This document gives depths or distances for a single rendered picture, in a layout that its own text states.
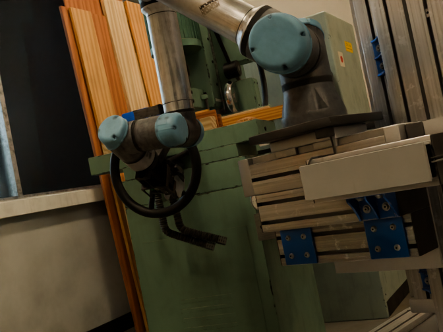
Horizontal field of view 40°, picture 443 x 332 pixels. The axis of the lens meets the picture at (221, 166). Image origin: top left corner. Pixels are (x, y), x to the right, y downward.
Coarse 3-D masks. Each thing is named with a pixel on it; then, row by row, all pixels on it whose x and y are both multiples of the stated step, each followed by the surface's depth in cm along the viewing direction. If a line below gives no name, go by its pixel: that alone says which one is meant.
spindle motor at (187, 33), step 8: (144, 16) 208; (184, 16) 204; (184, 24) 203; (192, 24) 206; (184, 32) 202; (192, 32) 205; (184, 40) 202; (192, 40) 204; (184, 48) 204; (192, 48) 206; (200, 48) 210; (152, 56) 208
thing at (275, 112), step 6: (270, 108) 198; (276, 108) 198; (282, 108) 197; (246, 114) 201; (252, 114) 200; (258, 114) 200; (264, 114) 199; (270, 114) 198; (276, 114) 198; (222, 120) 204; (228, 120) 203; (234, 120) 203; (270, 120) 199
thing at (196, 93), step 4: (192, 88) 208; (196, 88) 211; (192, 92) 207; (196, 92) 210; (200, 92) 214; (192, 96) 206; (196, 96) 210; (192, 100) 205; (196, 100) 209; (200, 100) 212; (204, 100) 216; (196, 104) 208; (200, 104) 212; (204, 104) 215; (196, 108) 210; (200, 108) 212; (204, 108) 215
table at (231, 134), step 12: (252, 120) 184; (264, 120) 193; (204, 132) 190; (216, 132) 188; (228, 132) 187; (240, 132) 186; (252, 132) 185; (264, 132) 190; (204, 144) 190; (216, 144) 189; (228, 144) 187; (96, 156) 203; (108, 156) 202; (168, 156) 184; (96, 168) 203; (108, 168) 202; (120, 168) 200
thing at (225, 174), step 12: (240, 156) 186; (252, 156) 193; (204, 168) 190; (216, 168) 189; (228, 168) 188; (132, 180) 199; (204, 180) 190; (216, 180) 189; (228, 180) 188; (240, 180) 186; (132, 192) 199; (204, 192) 191; (144, 204) 198
